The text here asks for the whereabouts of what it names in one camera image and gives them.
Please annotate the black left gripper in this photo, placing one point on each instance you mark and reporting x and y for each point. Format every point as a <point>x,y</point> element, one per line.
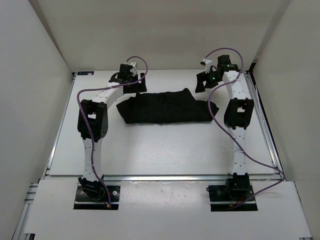
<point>138,88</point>

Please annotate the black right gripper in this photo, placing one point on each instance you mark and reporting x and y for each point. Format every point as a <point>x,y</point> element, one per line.
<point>202,77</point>

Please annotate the black skirt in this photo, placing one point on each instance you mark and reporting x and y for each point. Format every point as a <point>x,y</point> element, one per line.
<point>162,108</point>

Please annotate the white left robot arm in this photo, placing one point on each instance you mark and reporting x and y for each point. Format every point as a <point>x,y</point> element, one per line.
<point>93,124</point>

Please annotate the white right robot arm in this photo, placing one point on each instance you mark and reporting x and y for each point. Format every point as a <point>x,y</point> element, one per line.
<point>237,118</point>

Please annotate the blue left corner label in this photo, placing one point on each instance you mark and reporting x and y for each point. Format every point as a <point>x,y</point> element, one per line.
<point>85,73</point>

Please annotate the white front cover panel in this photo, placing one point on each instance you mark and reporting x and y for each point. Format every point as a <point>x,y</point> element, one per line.
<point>164,211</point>

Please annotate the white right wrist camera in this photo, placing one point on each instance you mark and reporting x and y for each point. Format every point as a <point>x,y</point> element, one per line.
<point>207,64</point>

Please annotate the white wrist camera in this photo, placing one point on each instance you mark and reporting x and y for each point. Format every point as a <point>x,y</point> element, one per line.
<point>134,64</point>
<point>207,64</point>

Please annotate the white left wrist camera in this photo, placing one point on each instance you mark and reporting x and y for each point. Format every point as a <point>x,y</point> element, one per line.
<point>134,64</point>

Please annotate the aluminium right side rail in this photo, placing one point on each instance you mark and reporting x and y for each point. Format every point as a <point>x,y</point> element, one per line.
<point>262,117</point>

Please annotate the aluminium rail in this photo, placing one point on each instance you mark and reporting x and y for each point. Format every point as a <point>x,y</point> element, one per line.
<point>163,178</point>
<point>262,117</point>

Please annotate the aluminium front rail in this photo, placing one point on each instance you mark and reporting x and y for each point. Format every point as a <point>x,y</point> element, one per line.
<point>163,178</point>

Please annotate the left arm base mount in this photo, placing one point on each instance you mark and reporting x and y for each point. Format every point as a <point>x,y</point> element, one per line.
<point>86,200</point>

